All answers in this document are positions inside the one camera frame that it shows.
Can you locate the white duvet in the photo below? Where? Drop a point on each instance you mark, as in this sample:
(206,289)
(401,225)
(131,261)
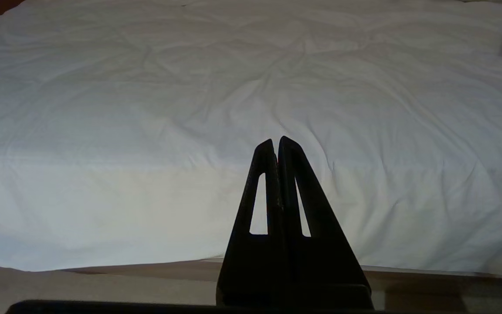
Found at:
(146,109)

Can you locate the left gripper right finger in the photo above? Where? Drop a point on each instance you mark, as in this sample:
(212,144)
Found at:
(320,266)

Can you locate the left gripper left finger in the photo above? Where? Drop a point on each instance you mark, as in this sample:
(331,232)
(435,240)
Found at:
(251,266)

